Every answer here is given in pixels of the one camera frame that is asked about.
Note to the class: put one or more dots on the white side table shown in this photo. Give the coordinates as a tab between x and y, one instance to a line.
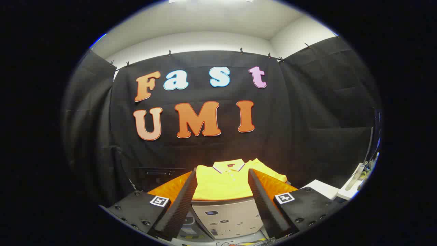
322	189

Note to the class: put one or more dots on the yellow polo shirt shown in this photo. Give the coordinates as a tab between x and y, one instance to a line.
222	184

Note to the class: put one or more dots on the dark glass washing machine lid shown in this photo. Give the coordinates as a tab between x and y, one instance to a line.
160	181

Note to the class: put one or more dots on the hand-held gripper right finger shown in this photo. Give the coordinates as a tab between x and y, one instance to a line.
264	205

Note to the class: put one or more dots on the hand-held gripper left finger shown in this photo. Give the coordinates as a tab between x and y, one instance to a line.
181	205

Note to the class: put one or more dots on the grey metal cabinet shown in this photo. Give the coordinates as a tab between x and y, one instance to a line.
232	218

